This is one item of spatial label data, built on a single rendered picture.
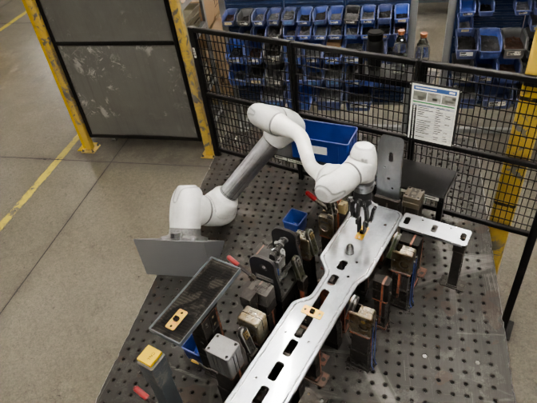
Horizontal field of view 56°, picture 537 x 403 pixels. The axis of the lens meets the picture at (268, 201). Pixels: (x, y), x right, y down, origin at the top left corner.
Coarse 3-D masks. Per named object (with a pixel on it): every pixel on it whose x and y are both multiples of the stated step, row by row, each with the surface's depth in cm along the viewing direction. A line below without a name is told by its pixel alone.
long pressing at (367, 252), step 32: (352, 224) 223; (384, 224) 221; (320, 256) 210; (352, 256) 209; (320, 288) 198; (352, 288) 197; (288, 320) 188; (320, 320) 187; (256, 384) 170; (288, 384) 169
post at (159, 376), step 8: (160, 360) 165; (144, 368) 164; (152, 368) 163; (160, 368) 166; (168, 368) 170; (144, 376) 170; (152, 376) 165; (160, 376) 167; (168, 376) 171; (152, 384) 171; (160, 384) 168; (168, 384) 174; (160, 392) 174; (168, 392) 175; (176, 392) 180; (160, 400) 180; (168, 400) 177; (176, 400) 182
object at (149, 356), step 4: (148, 348) 167; (152, 348) 166; (144, 352) 166; (148, 352) 165; (152, 352) 165; (156, 352) 165; (160, 352) 165; (140, 356) 165; (144, 356) 164; (148, 356) 164; (152, 356) 164; (156, 356) 164; (160, 356) 165; (140, 360) 163; (144, 360) 163; (148, 360) 163; (152, 360) 163; (156, 360) 163; (144, 364) 163; (148, 364) 162; (152, 364) 162
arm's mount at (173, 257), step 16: (144, 240) 238; (160, 240) 236; (176, 240) 242; (208, 240) 261; (144, 256) 245; (160, 256) 243; (176, 256) 242; (192, 256) 240; (208, 256) 239; (160, 272) 252; (176, 272) 250; (192, 272) 248
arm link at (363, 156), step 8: (360, 144) 189; (368, 144) 189; (352, 152) 189; (360, 152) 187; (368, 152) 186; (352, 160) 189; (360, 160) 187; (368, 160) 187; (376, 160) 191; (360, 168) 187; (368, 168) 188; (376, 168) 193; (360, 176) 187; (368, 176) 191
